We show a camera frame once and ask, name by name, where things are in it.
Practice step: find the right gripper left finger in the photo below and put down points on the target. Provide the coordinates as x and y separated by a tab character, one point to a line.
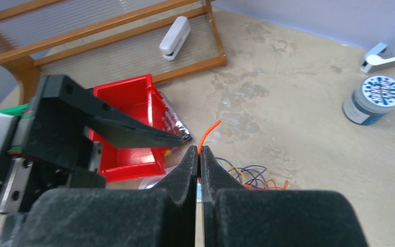
163	215

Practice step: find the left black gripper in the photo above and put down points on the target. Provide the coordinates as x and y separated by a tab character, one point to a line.
61	110

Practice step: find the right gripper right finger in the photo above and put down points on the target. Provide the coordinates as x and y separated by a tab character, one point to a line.
234	215

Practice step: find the blue toothbrush blister pack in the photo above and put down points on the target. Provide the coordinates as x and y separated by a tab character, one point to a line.
149	182

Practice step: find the green plastic bin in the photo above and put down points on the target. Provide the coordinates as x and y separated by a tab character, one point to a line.
21	111

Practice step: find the red plastic bin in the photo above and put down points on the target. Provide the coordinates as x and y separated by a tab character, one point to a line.
141	105

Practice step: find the wooden shelf rack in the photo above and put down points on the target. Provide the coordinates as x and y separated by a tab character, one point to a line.
96	42

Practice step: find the dark red foil packet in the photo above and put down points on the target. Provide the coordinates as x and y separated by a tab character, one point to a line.
172	123

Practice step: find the white stapler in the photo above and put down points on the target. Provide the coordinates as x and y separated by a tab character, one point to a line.
175	37

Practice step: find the blue lidded jar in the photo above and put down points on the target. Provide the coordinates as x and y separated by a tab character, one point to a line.
371	100

